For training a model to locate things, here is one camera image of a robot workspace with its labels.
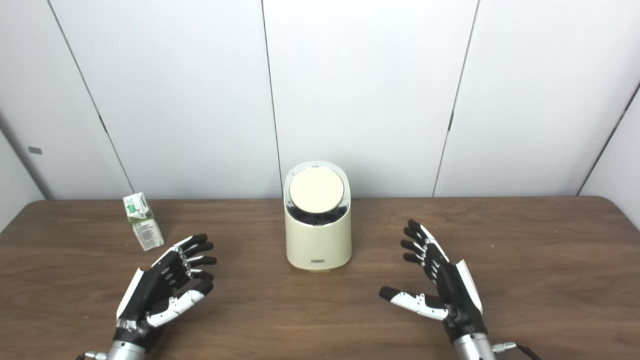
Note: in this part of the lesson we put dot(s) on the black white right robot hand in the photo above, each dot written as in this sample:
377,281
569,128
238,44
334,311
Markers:
457,295

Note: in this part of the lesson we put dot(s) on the green white milk carton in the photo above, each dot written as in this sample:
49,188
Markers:
146,227

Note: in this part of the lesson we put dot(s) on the grey wall label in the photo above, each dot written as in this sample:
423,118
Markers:
35,150

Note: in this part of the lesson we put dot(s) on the cream lidded trash can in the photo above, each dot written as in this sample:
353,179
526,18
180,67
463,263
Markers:
317,245

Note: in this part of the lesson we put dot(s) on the cream round bin lid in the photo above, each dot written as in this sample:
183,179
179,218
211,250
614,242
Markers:
316,189

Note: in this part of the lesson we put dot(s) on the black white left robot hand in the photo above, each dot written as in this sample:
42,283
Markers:
145,295

